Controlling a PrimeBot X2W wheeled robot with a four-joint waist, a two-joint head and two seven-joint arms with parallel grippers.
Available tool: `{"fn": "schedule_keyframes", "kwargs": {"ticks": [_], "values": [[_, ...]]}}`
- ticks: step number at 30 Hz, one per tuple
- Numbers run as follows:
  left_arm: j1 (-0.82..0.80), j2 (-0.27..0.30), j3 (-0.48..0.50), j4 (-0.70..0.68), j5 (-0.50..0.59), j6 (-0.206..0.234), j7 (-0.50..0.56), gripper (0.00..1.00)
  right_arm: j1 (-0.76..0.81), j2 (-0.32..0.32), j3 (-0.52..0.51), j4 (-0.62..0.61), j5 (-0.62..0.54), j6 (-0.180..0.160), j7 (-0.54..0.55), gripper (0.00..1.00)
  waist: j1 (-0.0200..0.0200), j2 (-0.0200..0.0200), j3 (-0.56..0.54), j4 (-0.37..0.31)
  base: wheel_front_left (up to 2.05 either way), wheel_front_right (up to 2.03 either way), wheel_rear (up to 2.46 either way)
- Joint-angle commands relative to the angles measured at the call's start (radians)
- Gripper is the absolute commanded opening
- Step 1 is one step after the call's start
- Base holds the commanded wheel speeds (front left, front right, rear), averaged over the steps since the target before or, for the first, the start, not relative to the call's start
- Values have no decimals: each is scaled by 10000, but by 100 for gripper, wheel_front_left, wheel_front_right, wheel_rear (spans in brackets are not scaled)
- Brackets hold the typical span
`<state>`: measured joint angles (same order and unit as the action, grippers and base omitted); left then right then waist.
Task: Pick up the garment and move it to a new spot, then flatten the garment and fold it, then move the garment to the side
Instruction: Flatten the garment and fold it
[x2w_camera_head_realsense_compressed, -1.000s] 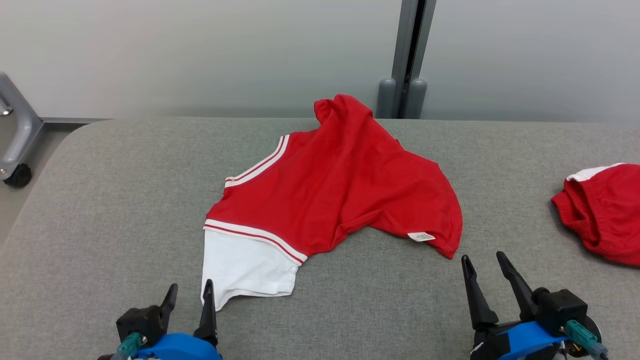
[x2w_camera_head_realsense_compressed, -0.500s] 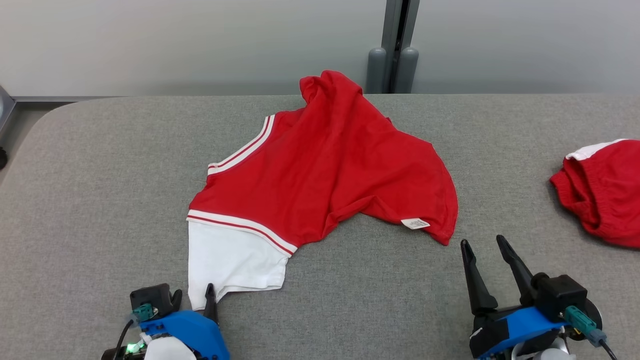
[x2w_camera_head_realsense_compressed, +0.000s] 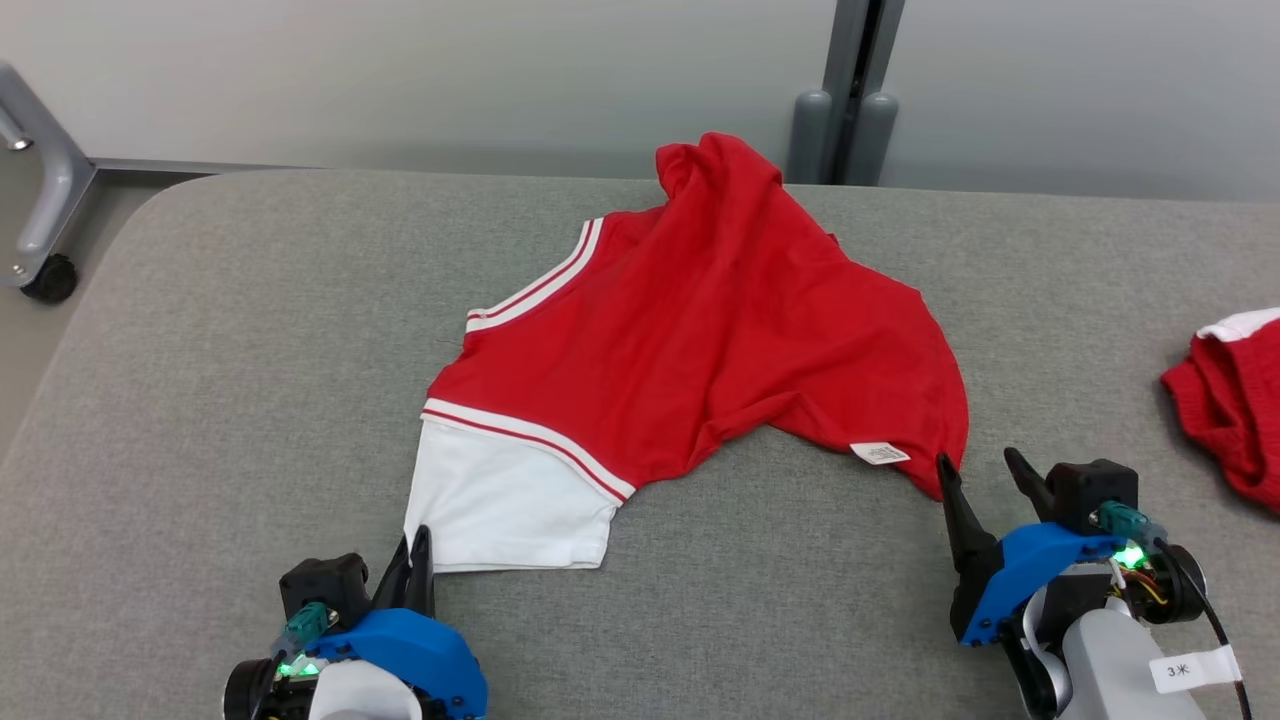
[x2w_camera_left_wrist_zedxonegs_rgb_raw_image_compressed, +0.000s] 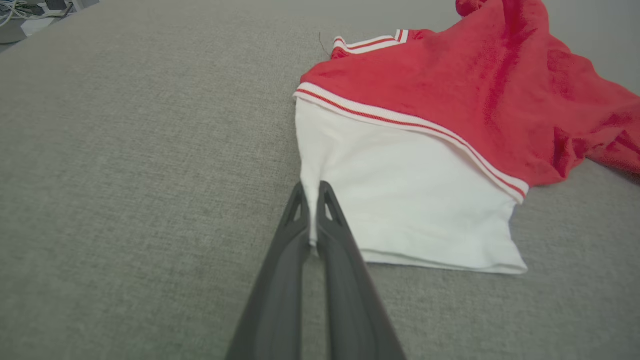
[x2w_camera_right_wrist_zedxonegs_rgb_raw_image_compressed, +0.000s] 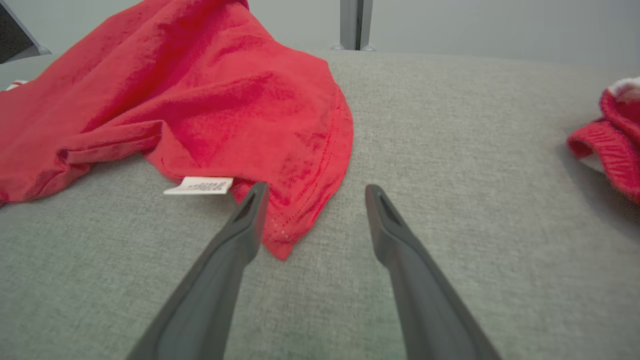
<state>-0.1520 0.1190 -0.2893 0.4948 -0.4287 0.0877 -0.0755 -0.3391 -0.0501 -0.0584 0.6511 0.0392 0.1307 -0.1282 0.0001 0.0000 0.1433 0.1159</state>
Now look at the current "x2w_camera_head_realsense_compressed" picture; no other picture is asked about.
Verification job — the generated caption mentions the printed white cable label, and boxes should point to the printed white cable label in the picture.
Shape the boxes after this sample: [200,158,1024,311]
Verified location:
[1150,645,1242,695]

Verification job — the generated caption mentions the left arm teal cable connector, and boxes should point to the left arm teal cable connector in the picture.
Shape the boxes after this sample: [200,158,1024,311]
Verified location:
[280,600,336,651]

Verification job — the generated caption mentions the right arm teal cable connector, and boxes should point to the right arm teal cable connector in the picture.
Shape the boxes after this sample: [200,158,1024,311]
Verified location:
[1095,503,1166,546]

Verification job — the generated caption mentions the grey partition post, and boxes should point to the grey partition post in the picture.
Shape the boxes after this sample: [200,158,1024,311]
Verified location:
[820,0,906,186]

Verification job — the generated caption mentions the grey wheeled stand leg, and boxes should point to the grey wheeled stand leg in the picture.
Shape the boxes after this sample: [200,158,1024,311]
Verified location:
[0,60,98,286]

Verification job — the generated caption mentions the red shorts with white stripe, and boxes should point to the red shorts with white stripe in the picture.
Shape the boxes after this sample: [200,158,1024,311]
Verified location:
[1160,308,1280,513]

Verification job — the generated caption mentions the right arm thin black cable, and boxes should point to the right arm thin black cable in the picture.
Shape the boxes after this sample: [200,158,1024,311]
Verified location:
[1148,535,1256,720]

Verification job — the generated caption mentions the arm teal cable connector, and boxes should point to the arm teal cable connector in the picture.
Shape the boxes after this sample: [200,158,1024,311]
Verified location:
[280,600,336,651]
[1095,503,1166,546]

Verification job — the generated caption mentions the grey rounded post cap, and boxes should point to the grey rounded post cap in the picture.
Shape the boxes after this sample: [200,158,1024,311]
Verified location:
[855,92,900,188]
[789,90,833,186]

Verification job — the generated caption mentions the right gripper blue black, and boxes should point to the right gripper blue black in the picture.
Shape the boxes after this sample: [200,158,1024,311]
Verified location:
[935,447,1208,646]

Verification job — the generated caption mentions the black caster wheel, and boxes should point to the black caster wheel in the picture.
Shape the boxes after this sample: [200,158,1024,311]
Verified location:
[20,253,79,304]

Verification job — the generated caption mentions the red Bulls basketball jersey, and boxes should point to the red Bulls basketball jersey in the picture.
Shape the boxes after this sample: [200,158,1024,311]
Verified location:
[403,132,969,574]

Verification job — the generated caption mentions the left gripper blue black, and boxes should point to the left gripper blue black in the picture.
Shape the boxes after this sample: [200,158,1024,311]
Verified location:
[222,525,488,719]

